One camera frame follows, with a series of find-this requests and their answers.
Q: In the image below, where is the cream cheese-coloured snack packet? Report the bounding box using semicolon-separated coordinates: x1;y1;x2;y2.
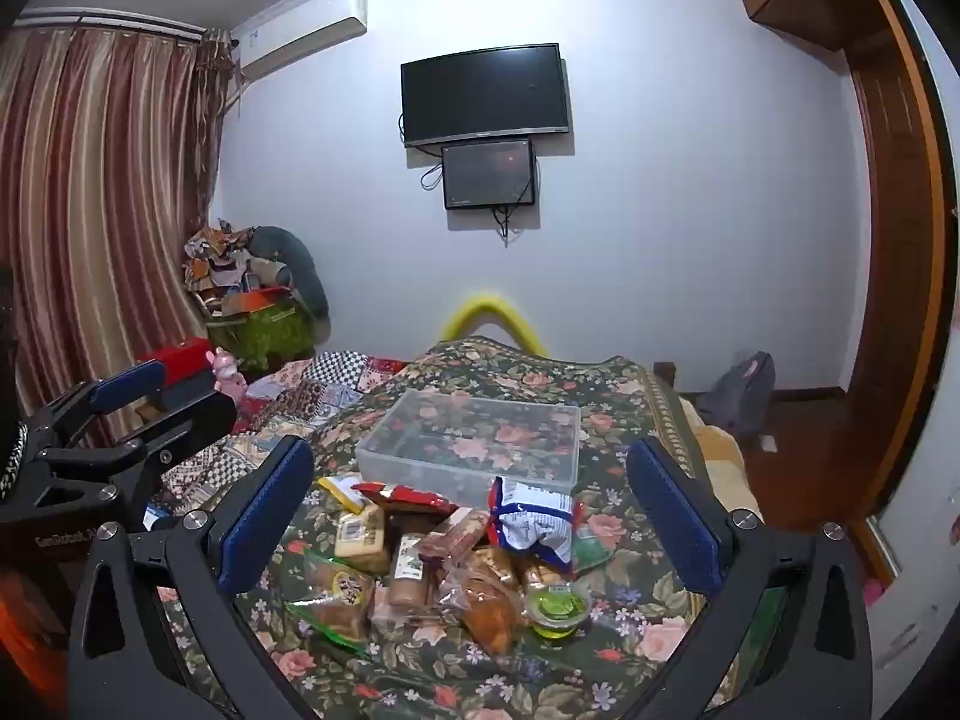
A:
332;502;391;575

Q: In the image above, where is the patchwork quilt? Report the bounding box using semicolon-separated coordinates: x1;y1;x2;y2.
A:
150;349;410;512

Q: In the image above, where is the clear bag of biscuits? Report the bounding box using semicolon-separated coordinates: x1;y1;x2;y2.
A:
439;544;530;657

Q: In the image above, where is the striped red curtain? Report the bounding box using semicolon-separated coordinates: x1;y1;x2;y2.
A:
0;26;241;451

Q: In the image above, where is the black monitor cable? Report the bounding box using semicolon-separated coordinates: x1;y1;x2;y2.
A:
491;204;526;247

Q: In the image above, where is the brown snack bar packet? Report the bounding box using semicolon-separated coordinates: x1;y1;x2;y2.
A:
386;532;432;616

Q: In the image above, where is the red snack packet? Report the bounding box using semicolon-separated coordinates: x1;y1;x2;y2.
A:
352;481;460;518

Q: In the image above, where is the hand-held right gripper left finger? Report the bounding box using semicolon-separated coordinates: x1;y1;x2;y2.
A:
67;435;316;720

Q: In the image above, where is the black wall television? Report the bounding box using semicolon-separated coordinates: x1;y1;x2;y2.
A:
400;43;569;148

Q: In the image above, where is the pink plush toy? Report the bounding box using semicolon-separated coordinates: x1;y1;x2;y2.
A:
212;349;252;398

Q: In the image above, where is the blue white snack bag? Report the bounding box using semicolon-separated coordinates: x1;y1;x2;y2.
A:
487;476;586;575

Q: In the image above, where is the small black wall monitor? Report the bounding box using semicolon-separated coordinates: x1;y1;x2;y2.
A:
440;138;537;211

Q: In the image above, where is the clear plastic storage box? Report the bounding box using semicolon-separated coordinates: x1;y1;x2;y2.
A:
355;388;582;509

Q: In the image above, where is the red box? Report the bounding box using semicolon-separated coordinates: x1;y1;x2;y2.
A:
135;337;218;398

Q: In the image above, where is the green-edged pastry packet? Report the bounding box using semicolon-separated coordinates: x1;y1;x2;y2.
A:
285;549;376;650

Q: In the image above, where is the green jelly cup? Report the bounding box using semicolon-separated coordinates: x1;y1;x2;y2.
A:
525;583;590;650

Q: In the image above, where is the grey backpack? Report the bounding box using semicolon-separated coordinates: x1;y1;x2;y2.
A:
694;351;777;436

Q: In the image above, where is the white air conditioner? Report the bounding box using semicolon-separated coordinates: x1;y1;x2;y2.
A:
231;0;370;83

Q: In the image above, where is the orange cloth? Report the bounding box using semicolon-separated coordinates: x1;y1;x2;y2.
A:
0;568;70;720

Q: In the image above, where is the yellow snack packet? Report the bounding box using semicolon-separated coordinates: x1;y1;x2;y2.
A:
316;474;368;515

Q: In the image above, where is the yellow foam tube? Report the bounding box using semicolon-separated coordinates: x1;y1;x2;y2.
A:
439;289;548;353

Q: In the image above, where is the beige yellow blanket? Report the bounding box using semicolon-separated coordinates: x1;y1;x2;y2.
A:
679;397;766;526

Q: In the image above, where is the wooden door frame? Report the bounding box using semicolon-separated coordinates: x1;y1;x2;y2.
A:
840;0;960;541

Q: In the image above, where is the pile of patterned clothes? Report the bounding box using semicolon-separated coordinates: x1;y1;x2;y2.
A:
184;219;260;310

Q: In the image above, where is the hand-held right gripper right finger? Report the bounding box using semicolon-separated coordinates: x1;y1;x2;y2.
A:
626;435;875;720

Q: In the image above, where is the reddish meat snack packet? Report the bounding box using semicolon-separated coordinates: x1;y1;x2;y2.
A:
420;508;492;563

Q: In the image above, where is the small green packet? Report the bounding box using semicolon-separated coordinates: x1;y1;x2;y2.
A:
574;499;612;571

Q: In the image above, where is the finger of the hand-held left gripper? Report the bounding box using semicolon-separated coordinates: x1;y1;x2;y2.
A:
22;360;167;458
34;388;239;533

